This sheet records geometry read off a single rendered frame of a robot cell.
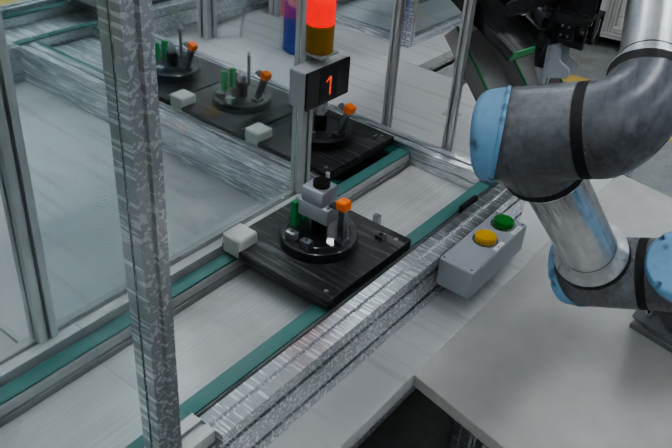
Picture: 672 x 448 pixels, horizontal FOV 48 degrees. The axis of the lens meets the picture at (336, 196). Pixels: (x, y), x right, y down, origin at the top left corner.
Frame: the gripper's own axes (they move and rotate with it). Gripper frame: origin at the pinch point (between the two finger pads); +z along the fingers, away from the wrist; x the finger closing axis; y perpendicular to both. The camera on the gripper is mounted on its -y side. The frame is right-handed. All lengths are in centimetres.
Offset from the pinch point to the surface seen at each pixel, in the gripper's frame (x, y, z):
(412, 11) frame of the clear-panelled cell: 80, -78, 25
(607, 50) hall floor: 377, -102, 124
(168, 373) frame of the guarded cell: -88, 1, 6
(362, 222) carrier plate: -26.1, -17.7, 26.3
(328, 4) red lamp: -25.1, -29.6, -11.8
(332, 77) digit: -23.1, -29.2, 1.8
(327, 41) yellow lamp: -24.8, -29.5, -5.3
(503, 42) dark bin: 15.4, -15.4, 1.1
